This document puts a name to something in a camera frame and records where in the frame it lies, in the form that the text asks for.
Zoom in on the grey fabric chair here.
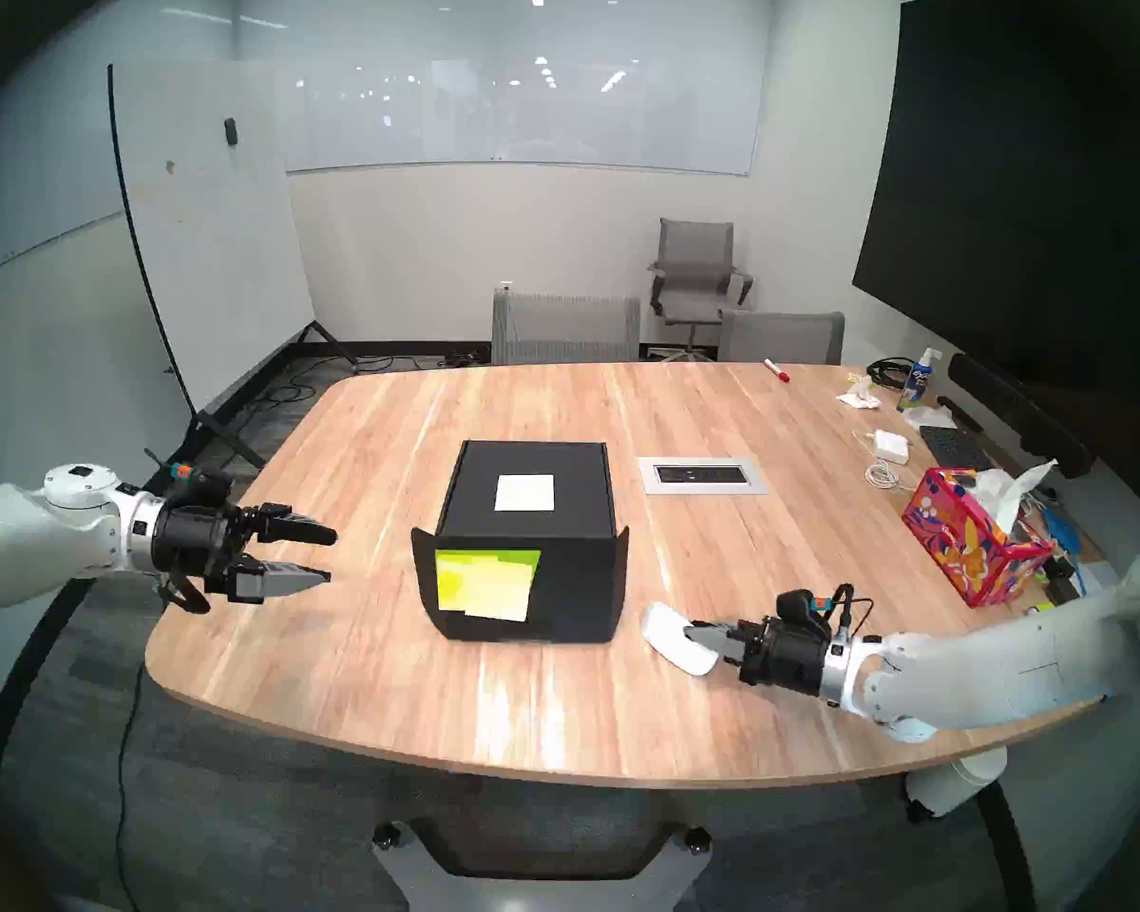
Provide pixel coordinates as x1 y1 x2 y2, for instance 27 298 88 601
717 310 846 366

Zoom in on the black left wrist cable loop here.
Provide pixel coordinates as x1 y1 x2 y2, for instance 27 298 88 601
155 570 213 617

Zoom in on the white tissue in box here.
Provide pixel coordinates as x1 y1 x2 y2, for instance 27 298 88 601
974 459 1058 533

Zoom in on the glass wall board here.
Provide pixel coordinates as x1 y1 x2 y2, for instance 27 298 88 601
275 53 756 177

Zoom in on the large black wall screen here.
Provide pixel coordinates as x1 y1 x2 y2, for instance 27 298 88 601
852 0 1140 427

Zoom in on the colourful red tissue box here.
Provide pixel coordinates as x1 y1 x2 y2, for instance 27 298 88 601
902 467 1055 607

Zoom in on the white table leg foot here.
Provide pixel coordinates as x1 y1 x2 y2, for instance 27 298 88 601
902 744 1008 821

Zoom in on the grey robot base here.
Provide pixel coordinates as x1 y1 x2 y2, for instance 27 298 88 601
370 818 713 912

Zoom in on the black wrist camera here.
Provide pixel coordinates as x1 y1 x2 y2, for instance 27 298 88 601
169 462 236 510
776 587 834 628

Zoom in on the black cardboard box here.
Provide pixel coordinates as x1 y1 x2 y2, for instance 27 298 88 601
410 440 630 643

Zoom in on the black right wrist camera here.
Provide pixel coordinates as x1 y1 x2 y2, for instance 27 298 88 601
776 587 834 628

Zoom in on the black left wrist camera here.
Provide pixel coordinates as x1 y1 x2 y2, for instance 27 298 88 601
169 462 236 510

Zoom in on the white computer mouse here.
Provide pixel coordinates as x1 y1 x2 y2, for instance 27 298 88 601
640 602 720 677

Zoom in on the mobile whiteboard on stand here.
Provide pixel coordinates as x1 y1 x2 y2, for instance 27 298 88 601
107 60 362 471

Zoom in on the pale yellow sticky note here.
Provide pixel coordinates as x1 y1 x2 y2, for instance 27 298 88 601
494 474 556 512
464 566 536 622

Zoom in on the white adapter cable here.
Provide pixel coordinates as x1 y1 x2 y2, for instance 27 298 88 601
852 428 903 490

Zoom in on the lime green sticky note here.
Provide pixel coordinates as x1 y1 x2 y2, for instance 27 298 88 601
436 549 542 598

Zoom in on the grey table power outlet plate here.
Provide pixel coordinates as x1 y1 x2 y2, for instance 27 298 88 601
637 456 769 496

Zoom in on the black keyboard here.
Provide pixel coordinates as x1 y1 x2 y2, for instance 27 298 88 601
919 426 994 474

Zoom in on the black video sound bar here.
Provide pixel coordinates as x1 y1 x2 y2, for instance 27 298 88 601
948 352 1095 479

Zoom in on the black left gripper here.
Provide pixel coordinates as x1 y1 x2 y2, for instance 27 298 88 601
152 502 338 604

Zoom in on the whiteboard cleaner spray bottle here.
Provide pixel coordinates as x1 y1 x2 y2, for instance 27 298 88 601
896 347 943 413

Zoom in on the wall whiteboard with writing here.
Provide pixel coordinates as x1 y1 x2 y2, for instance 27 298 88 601
0 112 126 294

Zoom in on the grey office chair with armrests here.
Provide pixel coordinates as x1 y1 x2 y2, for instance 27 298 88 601
646 218 754 362

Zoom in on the grey ribbed mesh chair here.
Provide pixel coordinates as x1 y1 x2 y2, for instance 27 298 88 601
490 291 642 366

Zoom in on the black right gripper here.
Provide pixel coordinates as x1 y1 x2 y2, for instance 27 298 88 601
686 617 832 699

